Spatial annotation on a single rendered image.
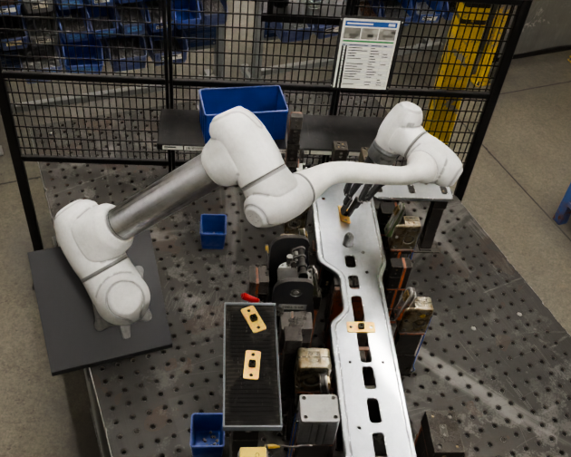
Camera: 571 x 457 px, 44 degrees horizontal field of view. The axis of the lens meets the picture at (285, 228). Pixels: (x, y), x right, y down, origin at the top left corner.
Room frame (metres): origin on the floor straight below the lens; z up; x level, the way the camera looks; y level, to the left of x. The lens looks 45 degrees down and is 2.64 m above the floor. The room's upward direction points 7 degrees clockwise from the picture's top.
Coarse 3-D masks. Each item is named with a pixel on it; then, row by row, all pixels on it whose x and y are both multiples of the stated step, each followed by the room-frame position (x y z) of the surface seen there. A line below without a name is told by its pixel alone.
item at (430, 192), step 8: (416, 184) 1.97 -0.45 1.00; (424, 184) 1.97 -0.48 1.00; (432, 184) 1.98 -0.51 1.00; (384, 192) 1.90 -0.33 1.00; (392, 192) 1.91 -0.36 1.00; (400, 192) 1.91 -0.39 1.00; (408, 192) 1.92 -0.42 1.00; (416, 192) 1.92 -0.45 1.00; (424, 192) 1.93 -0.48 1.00; (432, 192) 1.93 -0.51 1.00; (440, 192) 1.94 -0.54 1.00; (448, 192) 1.94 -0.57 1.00; (416, 200) 1.89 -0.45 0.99; (424, 200) 1.90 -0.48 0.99; (432, 200) 1.90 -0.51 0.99; (440, 200) 1.90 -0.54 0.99; (448, 200) 1.91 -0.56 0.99
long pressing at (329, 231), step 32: (320, 224) 1.70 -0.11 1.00; (352, 224) 1.72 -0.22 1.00; (320, 256) 1.55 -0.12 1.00; (352, 256) 1.58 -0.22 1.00; (384, 256) 1.59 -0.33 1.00; (352, 320) 1.31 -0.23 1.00; (384, 320) 1.33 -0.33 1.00; (352, 352) 1.20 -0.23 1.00; (384, 352) 1.21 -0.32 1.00; (352, 384) 1.09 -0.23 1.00; (384, 384) 1.10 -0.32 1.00; (352, 416) 0.99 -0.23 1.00; (384, 416) 1.00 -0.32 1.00; (352, 448) 0.90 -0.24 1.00
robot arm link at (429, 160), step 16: (416, 144) 1.71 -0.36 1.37; (432, 144) 1.70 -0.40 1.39; (416, 160) 1.64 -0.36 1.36; (432, 160) 1.64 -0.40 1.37; (448, 160) 1.65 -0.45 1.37; (304, 176) 1.42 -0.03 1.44; (320, 176) 1.45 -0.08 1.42; (336, 176) 1.49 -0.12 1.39; (352, 176) 1.51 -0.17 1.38; (368, 176) 1.53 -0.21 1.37; (384, 176) 1.55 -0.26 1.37; (400, 176) 1.56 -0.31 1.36; (416, 176) 1.59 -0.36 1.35; (432, 176) 1.62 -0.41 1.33; (448, 176) 1.62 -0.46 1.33; (320, 192) 1.42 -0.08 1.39
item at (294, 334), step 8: (288, 328) 1.18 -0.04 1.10; (296, 328) 1.18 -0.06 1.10; (288, 336) 1.15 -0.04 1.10; (296, 336) 1.15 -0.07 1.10; (288, 344) 1.14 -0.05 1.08; (296, 344) 1.14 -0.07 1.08; (288, 352) 1.14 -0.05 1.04; (296, 352) 1.14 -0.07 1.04; (288, 360) 1.14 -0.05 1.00; (280, 368) 1.16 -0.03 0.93; (288, 368) 1.14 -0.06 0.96; (280, 376) 1.15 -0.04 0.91; (288, 376) 1.14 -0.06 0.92; (280, 384) 1.14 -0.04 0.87; (288, 384) 1.15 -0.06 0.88; (288, 392) 1.15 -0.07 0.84; (288, 400) 1.15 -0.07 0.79; (288, 408) 1.15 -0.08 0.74
